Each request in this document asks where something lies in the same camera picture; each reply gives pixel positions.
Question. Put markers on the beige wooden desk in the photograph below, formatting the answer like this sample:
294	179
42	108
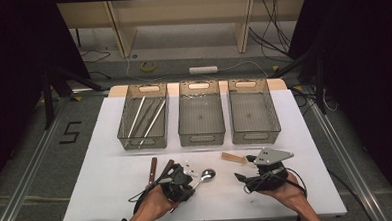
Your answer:
179	11

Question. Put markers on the person's right hand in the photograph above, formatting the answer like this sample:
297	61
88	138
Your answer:
292	194

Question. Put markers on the white power strip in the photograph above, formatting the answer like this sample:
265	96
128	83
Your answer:
203	70

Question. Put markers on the grey translucent plastic bin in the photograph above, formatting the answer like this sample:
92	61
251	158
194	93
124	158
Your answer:
144	116
254	111
200	113

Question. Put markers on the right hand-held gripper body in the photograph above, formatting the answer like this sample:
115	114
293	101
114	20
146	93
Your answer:
272	155

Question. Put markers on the white chopstick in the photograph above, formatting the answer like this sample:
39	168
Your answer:
137	116
155	119

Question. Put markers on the black curtain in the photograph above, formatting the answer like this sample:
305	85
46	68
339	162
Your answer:
365	49
14	48

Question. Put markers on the white table sheet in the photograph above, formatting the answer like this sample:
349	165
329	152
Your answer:
302	136

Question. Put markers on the person's left hand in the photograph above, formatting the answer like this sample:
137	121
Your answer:
154	205

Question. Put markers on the metal chopstick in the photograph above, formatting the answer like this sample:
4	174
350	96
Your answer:
155	110

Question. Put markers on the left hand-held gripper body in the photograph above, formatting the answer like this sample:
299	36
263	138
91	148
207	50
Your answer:
175	181

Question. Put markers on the metal spoon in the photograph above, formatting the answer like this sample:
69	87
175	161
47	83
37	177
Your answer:
209	174

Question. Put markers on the black metal stand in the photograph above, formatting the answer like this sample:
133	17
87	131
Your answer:
320	85
47	97

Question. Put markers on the metal floor rail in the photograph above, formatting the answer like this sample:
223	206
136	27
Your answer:
23	179
349	164

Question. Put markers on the yellow tape roll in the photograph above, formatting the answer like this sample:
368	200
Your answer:
141	67

